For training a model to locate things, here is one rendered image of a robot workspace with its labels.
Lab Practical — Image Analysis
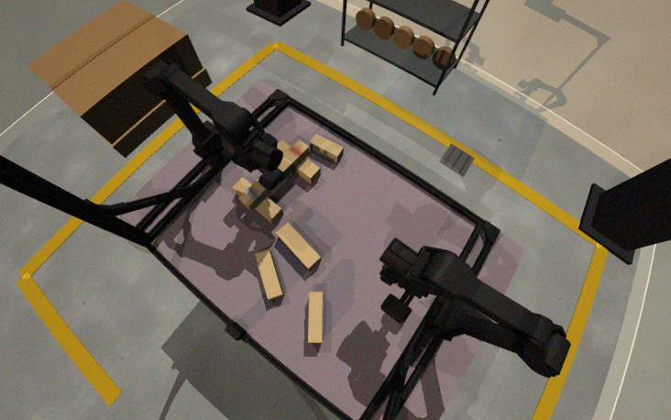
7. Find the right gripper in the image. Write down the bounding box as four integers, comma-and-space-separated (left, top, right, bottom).
380, 280, 429, 323

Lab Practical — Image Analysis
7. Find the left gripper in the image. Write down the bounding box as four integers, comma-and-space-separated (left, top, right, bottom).
224, 144, 284, 191

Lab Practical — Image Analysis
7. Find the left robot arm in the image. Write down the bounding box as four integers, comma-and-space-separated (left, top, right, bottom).
141, 61, 283, 172

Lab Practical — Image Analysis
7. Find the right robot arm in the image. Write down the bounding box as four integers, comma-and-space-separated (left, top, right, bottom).
379, 238, 571, 378

